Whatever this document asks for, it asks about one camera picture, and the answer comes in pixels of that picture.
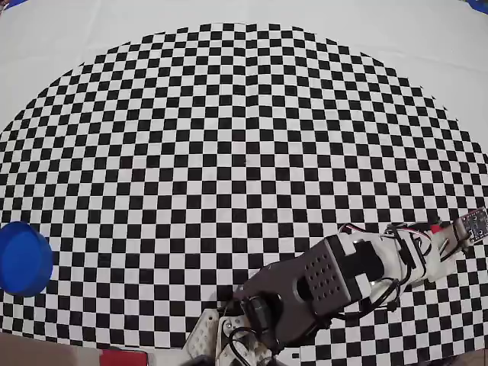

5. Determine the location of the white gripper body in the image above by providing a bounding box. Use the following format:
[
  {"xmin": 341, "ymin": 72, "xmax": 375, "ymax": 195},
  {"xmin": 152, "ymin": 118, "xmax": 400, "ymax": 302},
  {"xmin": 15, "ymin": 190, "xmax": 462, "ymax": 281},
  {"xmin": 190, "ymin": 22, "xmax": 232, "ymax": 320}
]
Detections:
[{"xmin": 418, "ymin": 227, "xmax": 459, "ymax": 285}]

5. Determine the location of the blue round box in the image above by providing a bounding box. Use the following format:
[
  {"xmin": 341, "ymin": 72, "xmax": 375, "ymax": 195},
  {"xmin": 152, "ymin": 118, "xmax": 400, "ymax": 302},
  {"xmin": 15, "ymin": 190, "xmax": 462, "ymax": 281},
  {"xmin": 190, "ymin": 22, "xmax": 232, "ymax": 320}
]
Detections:
[{"xmin": 0, "ymin": 221, "xmax": 54, "ymax": 297}]

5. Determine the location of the black white checkered mat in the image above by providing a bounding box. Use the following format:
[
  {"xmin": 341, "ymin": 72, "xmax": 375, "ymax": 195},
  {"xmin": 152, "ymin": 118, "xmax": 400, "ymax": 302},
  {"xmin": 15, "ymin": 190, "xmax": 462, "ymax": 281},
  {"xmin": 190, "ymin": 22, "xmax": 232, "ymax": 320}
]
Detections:
[{"xmin": 0, "ymin": 0, "xmax": 488, "ymax": 363}]

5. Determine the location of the red flat object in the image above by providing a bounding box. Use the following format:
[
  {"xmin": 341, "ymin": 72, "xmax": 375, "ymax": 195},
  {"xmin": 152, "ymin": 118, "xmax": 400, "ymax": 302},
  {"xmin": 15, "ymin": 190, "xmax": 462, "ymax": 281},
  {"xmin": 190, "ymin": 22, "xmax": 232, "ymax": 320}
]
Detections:
[{"xmin": 101, "ymin": 348, "xmax": 149, "ymax": 366}]

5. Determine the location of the black cable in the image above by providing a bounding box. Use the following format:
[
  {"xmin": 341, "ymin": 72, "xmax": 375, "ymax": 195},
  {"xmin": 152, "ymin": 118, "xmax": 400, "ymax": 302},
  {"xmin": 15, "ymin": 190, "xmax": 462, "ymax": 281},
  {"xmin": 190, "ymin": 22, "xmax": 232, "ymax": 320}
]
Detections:
[{"xmin": 335, "ymin": 228, "xmax": 428, "ymax": 319}]

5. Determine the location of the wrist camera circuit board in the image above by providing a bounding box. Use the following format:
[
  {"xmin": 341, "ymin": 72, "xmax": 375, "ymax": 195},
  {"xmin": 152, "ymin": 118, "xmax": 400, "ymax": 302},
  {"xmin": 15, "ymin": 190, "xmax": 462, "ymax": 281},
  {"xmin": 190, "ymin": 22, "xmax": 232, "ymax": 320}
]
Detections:
[{"xmin": 452, "ymin": 207, "xmax": 488, "ymax": 251}]

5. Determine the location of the red white servo wire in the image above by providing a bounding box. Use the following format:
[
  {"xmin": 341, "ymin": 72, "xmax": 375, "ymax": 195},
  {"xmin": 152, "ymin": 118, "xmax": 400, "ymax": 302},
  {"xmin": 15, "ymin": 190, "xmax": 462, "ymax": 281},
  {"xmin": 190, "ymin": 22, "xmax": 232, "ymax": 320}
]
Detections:
[{"xmin": 338, "ymin": 223, "xmax": 386, "ymax": 239}]

